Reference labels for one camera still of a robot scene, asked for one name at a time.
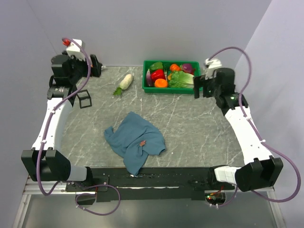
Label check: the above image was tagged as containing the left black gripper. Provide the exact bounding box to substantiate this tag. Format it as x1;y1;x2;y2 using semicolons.
65;51;102;84

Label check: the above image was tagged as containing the blue tank top garment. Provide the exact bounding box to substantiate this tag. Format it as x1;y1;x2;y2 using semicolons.
104;112;166;176

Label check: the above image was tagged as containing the gold red brooch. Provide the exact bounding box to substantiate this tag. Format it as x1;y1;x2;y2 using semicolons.
139;140;146;147

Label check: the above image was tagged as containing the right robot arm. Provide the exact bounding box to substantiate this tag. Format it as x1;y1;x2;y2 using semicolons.
193;68;283;192

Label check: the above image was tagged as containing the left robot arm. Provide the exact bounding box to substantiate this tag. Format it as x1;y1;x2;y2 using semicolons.
21;53;94;191

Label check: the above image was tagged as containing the purple onion toy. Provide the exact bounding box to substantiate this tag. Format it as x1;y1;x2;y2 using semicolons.
181;63;193;73

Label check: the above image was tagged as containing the cabbage lettuce toy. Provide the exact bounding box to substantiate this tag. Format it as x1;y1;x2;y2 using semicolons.
168;71;194;88

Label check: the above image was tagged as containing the black folding stand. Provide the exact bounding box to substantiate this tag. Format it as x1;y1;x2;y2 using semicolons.
76;89;92;109

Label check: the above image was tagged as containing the orange carrot toy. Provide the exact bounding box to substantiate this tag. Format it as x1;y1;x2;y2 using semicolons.
170;64;181;71

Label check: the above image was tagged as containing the white daikon radish toy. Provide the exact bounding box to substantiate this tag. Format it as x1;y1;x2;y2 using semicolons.
113;74;133;95

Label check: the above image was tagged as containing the green plastic tray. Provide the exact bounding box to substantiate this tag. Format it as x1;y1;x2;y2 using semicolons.
142;60;201;95

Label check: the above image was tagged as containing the orange tomato toy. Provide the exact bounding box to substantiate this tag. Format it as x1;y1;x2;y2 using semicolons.
154;78;168;88

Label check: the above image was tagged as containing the red bell pepper toy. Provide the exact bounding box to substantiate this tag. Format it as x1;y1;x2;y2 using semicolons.
151;69;166;82

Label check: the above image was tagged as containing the green bell pepper toy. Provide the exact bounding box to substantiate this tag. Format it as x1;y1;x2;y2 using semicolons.
149;62;163;73

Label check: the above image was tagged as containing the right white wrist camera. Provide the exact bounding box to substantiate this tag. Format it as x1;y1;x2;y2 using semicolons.
204;58;222;80

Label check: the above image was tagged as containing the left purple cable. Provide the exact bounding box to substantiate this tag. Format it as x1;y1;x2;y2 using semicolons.
35;37;121;216

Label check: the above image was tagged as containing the purple cable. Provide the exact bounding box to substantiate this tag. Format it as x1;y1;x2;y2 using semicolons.
208;46;302;209
35;37;121;216

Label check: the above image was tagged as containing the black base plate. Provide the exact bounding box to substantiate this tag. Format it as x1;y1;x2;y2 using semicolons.
66;167;235;202

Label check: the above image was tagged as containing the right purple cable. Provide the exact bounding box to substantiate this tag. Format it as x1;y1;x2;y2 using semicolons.
208;46;302;209

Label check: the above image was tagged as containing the aluminium frame rail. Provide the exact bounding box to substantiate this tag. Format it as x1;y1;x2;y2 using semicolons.
12;177;67;228

